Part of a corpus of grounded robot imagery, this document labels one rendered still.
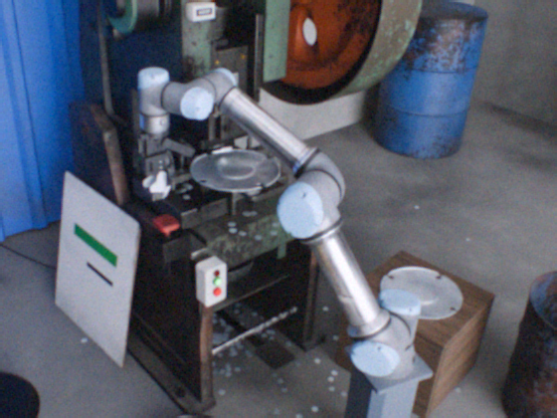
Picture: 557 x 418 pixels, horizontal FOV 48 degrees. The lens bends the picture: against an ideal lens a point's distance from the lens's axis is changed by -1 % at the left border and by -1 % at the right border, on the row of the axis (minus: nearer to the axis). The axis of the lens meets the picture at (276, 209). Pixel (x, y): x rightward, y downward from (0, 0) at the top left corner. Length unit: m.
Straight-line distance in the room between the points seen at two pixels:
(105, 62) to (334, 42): 0.77
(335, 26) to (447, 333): 1.06
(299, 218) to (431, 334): 0.84
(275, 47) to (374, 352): 0.97
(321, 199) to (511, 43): 3.82
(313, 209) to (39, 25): 1.83
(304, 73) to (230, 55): 0.35
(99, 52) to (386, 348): 1.35
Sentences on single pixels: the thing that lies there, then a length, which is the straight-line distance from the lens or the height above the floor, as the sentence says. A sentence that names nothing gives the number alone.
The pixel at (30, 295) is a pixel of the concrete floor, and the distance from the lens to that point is 2.89.
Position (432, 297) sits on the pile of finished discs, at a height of 0.36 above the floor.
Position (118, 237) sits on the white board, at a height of 0.49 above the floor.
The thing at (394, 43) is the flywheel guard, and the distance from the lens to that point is 2.00.
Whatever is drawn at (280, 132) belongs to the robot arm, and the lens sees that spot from 1.62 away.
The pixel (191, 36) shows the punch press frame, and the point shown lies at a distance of 1.80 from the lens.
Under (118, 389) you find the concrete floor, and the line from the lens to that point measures 2.41.
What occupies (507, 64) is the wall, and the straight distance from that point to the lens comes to 5.20.
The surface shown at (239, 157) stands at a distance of 2.15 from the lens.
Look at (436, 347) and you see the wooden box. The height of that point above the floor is 0.33.
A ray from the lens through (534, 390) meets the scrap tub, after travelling 2.31.
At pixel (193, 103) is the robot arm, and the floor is 1.16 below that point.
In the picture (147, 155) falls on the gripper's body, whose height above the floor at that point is 0.99.
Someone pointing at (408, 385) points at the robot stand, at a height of 0.42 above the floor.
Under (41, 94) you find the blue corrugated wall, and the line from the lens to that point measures 3.06.
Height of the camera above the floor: 1.73
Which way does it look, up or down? 31 degrees down
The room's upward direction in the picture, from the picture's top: 3 degrees clockwise
